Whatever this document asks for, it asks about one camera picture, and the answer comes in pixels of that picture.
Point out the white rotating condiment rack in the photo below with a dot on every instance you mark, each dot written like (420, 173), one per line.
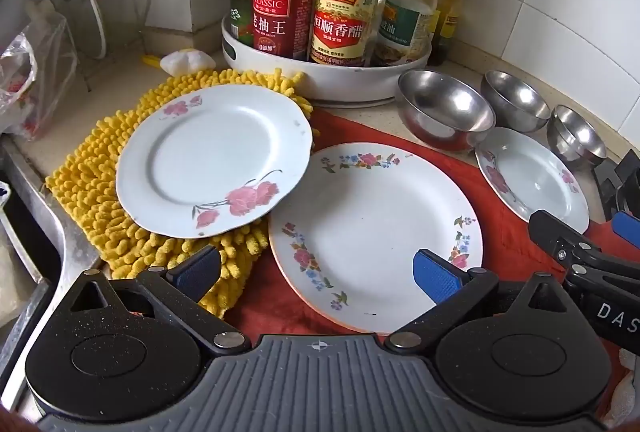
(340, 84)

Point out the red cloth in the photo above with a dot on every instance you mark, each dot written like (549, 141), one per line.
(500, 232)

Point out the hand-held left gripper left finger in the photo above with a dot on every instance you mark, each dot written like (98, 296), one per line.
(195, 269)

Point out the stainless steel bowl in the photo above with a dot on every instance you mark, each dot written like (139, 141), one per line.
(575, 131)
(440, 104)
(515, 96)

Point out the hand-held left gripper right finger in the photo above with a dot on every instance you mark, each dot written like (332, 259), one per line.
(435, 274)

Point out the scalloped white plate pink flowers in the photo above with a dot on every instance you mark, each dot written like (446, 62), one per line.
(210, 151)

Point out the white yellow dish brush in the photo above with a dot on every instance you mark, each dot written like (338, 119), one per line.
(185, 60)

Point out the white plate floral rim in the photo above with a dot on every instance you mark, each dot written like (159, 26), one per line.
(370, 222)

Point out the clear plastic bag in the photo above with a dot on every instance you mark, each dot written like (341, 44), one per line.
(30, 76)

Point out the yellow chenille mat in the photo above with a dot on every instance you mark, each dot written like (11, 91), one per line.
(90, 192)

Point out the black gas stove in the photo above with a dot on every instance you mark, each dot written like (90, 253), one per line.
(607, 184)

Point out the small white plate pink flowers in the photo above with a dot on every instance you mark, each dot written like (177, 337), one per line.
(535, 177)

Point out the white cloth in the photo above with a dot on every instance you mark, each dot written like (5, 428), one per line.
(627, 387)

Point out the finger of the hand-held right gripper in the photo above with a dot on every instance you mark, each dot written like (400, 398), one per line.
(555, 232)
(627, 223)

